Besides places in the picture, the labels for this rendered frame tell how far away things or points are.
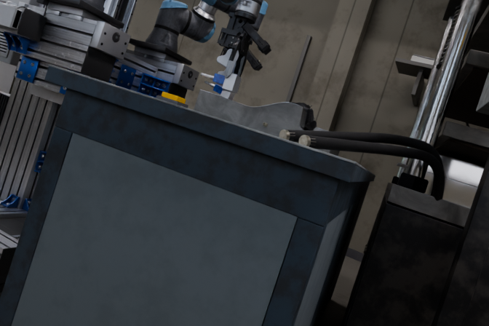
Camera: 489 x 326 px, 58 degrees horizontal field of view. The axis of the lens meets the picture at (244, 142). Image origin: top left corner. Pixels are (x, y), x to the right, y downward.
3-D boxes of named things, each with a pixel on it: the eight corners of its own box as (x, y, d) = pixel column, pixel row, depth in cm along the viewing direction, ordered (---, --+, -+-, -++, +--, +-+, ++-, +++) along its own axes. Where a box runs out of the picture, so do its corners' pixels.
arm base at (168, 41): (137, 41, 197) (144, 20, 197) (156, 51, 211) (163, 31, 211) (164, 47, 191) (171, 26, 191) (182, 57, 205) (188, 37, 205)
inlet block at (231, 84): (195, 80, 141) (200, 65, 141) (201, 84, 146) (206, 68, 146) (231, 91, 137) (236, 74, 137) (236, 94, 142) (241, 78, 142)
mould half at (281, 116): (192, 113, 155) (204, 76, 154) (218, 122, 179) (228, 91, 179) (327, 157, 139) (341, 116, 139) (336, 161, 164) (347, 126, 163)
